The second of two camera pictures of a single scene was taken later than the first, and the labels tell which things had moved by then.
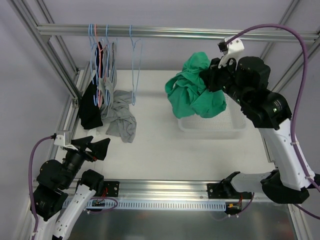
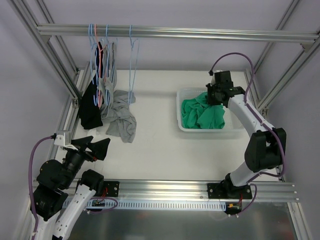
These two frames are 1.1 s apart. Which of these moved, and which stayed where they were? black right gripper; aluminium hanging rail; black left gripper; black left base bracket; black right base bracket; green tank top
Moved: green tank top; black right gripper
Stayed: black left base bracket; aluminium hanging rail; black right base bracket; black left gripper
